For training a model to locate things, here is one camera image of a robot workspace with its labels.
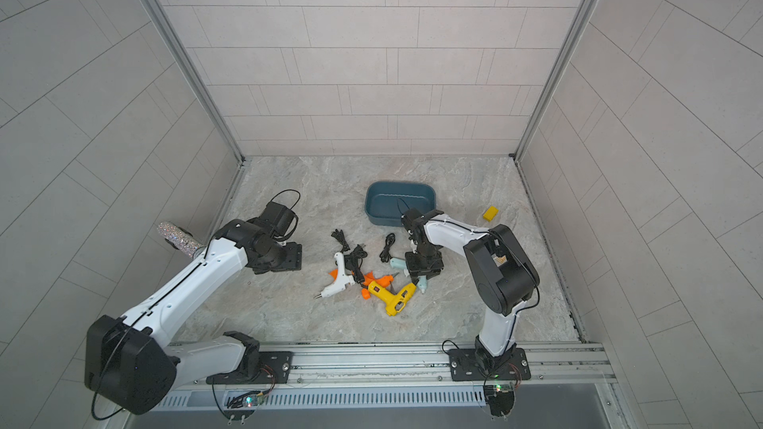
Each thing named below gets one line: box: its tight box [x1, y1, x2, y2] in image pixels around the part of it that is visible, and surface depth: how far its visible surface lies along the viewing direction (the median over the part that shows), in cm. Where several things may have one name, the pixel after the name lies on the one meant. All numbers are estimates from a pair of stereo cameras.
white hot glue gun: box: [312, 252, 356, 299], surface depth 86 cm
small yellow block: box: [481, 205, 500, 223], surface depth 102 cm
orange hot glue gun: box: [361, 271, 395, 300], surface depth 85 cm
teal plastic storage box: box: [364, 180, 437, 227], surface depth 104 cm
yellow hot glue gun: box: [367, 280, 418, 316], surface depth 82 cm
